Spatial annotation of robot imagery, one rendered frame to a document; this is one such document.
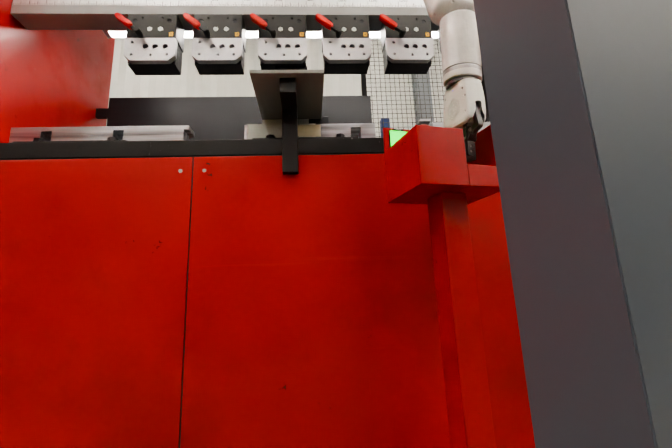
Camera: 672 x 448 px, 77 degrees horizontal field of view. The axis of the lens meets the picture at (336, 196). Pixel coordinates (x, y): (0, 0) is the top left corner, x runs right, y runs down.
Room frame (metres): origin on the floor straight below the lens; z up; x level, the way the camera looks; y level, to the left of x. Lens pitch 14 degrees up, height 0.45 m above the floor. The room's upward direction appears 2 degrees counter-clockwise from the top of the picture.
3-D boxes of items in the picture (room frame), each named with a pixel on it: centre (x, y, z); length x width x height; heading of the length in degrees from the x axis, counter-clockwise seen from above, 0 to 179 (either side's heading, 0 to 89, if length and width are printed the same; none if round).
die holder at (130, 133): (1.15, 0.67, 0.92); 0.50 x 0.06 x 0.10; 94
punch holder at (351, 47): (1.20, -0.05, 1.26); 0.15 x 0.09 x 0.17; 94
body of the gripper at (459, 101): (0.85, -0.29, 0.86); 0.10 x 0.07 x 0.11; 17
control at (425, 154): (0.87, -0.23, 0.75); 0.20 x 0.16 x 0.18; 107
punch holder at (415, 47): (1.21, -0.25, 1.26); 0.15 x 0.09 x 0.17; 94
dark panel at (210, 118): (1.68, 0.39, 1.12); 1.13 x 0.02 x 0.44; 94
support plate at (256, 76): (1.04, 0.12, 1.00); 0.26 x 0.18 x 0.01; 4
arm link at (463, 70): (0.85, -0.29, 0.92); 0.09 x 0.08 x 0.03; 17
